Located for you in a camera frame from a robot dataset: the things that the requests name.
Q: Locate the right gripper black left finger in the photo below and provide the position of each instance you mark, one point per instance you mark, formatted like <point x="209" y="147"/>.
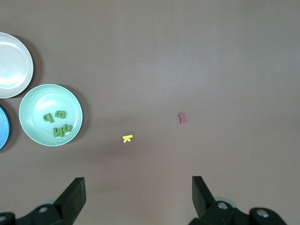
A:
<point x="68" y="206"/>

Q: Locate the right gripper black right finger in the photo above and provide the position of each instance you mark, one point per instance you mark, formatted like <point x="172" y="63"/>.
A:
<point x="211" y="213"/>

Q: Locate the green letter N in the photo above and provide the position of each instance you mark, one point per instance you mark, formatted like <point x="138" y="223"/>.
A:
<point x="58" y="132"/>

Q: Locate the green letter u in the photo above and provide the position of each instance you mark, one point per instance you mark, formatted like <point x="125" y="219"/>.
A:
<point x="68" y="128"/>

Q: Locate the green lowercase letter b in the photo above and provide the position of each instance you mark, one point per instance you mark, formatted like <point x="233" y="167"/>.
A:
<point x="48" y="117"/>

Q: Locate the yellow letter k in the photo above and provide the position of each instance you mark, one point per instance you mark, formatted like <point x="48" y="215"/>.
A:
<point x="126" y="138"/>

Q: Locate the red letter I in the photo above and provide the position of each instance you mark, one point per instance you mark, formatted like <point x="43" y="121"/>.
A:
<point x="182" y="118"/>

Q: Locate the blue plate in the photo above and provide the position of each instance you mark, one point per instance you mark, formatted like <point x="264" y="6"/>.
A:
<point x="2" y="129"/>

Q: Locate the light green plate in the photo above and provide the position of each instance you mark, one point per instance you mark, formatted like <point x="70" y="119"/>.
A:
<point x="42" y="105"/>

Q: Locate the beige plate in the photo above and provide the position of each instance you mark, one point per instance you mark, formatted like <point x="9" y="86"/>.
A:
<point x="11" y="65"/>

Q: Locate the brown table cover sheet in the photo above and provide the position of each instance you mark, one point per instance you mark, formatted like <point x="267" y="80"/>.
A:
<point x="164" y="58"/>

